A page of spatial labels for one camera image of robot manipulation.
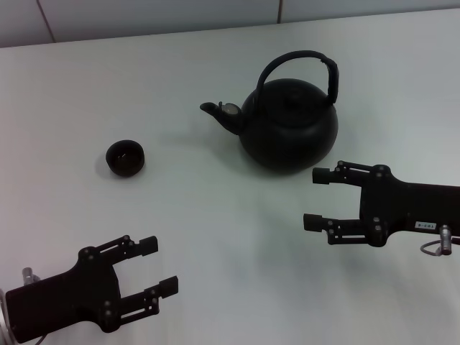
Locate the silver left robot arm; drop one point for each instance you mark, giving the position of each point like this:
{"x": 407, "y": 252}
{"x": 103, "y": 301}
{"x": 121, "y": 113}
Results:
{"x": 1, "y": 316}

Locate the black round teapot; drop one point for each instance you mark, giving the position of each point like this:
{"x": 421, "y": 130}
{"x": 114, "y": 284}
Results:
{"x": 287, "y": 136}

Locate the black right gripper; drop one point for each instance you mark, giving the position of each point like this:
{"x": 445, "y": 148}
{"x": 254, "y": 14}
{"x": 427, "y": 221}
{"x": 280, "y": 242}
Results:
{"x": 395, "y": 208}

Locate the small black teacup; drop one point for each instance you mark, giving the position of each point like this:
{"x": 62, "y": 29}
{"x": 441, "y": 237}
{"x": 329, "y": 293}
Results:
{"x": 125, "y": 167}

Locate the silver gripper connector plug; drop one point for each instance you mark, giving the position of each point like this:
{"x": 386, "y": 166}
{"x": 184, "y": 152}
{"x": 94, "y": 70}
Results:
{"x": 27, "y": 275}
{"x": 445, "y": 237}

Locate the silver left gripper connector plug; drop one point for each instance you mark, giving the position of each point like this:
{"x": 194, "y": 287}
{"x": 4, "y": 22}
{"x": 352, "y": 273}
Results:
{"x": 27, "y": 275}

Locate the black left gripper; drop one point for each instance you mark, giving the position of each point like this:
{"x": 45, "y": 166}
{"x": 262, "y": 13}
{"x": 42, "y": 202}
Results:
{"x": 72, "y": 298}

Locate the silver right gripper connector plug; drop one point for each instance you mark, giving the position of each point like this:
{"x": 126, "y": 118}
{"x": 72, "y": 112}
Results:
{"x": 445, "y": 237}

